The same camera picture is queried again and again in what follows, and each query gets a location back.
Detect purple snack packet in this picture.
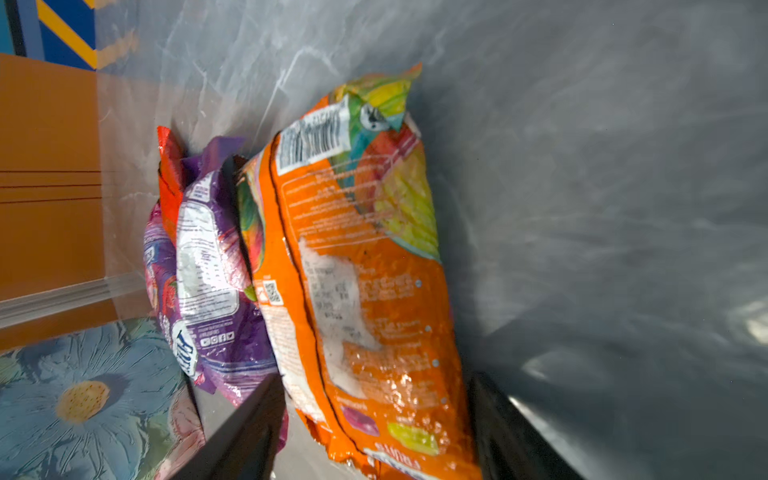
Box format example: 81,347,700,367
176,136,278,406

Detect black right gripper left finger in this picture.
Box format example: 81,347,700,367
173,374,285,480

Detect purple Fox's berries candy bag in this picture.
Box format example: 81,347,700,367
143,203,206,386

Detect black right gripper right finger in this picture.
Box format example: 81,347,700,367
468,372,581,480

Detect floral paper gift bag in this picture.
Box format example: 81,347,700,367
1,318,206,479

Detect orange Fox's candy bag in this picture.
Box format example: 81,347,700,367
237,67,481,479

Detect red snack packet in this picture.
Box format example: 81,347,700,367
156,126,186,244

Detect left aluminium corner post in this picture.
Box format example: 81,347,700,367
1,272,144,328

